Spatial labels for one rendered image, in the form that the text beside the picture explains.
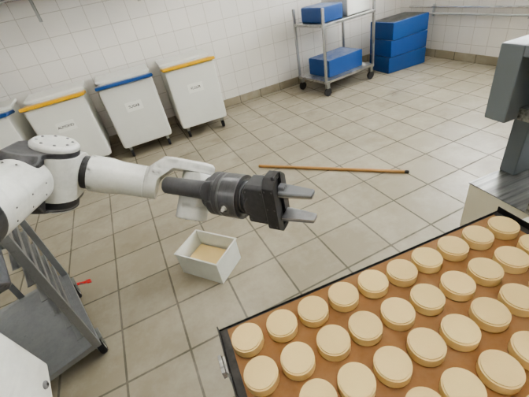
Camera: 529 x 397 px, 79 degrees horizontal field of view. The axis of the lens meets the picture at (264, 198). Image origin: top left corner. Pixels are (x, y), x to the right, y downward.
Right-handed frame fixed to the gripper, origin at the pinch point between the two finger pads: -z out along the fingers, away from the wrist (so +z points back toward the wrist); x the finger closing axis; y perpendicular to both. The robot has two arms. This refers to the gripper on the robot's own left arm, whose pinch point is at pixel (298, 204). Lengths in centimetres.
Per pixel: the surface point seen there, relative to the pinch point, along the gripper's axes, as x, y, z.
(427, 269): -11.2, 1.0, -22.2
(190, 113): -76, 217, 211
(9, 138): -49, 93, 315
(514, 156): -13, 47, -40
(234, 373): -12.8, -25.9, 2.1
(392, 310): -10.5, -9.5, -17.8
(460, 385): -10.5, -17.7, -26.8
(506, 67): 11, 40, -32
